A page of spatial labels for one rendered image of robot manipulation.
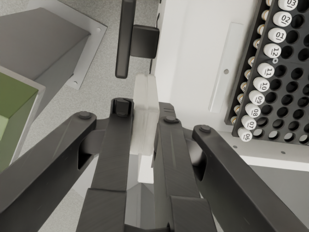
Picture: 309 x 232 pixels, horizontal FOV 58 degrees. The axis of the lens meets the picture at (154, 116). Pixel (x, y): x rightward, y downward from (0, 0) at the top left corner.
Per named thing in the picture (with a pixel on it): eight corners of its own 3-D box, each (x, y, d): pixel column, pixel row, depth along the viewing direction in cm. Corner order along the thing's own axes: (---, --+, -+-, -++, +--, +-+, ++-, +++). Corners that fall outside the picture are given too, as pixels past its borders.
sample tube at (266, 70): (244, 65, 31) (260, 78, 27) (247, 54, 30) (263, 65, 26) (255, 66, 31) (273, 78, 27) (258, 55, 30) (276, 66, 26)
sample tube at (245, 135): (228, 122, 34) (240, 142, 30) (229, 113, 33) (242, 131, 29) (238, 123, 34) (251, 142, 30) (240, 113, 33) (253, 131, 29)
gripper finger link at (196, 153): (158, 137, 14) (216, 144, 14) (155, 100, 19) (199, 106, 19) (154, 162, 15) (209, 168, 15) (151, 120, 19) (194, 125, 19)
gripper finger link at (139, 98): (139, 156, 16) (127, 154, 16) (140, 108, 23) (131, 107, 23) (146, 109, 15) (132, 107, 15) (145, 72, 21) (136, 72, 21)
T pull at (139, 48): (115, 75, 28) (114, 79, 26) (123, -7, 24) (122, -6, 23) (151, 80, 28) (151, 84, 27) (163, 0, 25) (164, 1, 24)
